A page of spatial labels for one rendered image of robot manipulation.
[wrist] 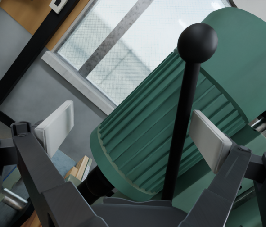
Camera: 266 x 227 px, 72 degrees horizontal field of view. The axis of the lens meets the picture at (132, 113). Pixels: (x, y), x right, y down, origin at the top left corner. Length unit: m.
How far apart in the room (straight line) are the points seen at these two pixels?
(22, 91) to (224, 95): 1.81
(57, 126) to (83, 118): 1.66
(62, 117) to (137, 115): 0.14
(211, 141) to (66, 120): 0.13
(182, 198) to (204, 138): 0.20
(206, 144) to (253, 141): 0.17
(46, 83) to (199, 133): 1.70
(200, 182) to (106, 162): 0.16
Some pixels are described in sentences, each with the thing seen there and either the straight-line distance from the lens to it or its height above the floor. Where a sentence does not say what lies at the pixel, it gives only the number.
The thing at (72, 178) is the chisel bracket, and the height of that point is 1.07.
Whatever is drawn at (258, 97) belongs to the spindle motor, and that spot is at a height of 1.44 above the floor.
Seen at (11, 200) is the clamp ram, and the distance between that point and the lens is 0.52.
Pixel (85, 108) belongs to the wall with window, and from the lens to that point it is 1.78.
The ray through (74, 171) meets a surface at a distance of 0.69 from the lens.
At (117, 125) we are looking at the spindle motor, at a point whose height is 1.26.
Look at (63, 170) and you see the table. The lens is 0.72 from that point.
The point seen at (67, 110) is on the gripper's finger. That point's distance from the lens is 0.19.
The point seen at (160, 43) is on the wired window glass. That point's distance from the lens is 1.72.
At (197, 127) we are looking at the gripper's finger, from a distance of 0.19.
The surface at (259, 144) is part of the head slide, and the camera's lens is 0.35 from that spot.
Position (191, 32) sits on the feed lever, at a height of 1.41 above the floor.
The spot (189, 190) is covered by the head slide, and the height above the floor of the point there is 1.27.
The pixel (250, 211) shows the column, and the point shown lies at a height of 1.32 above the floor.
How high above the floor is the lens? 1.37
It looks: 14 degrees down
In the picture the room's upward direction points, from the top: 46 degrees clockwise
